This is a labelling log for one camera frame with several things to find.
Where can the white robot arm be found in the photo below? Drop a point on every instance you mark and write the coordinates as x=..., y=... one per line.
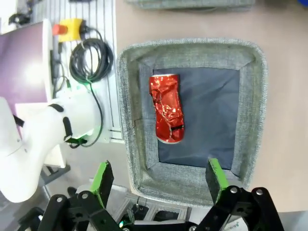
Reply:
x=45, y=134

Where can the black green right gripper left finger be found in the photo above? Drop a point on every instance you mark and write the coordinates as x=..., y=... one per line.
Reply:
x=101, y=190

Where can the yellow emergency stop button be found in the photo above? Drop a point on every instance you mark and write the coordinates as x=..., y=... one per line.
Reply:
x=68, y=30

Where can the crushed red can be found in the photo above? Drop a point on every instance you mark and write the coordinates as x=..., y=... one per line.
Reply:
x=167, y=109

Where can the white panel with purple face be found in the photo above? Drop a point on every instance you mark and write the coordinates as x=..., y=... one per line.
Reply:
x=24, y=62

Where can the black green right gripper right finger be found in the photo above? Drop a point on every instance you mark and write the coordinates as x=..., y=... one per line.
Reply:
x=223, y=192

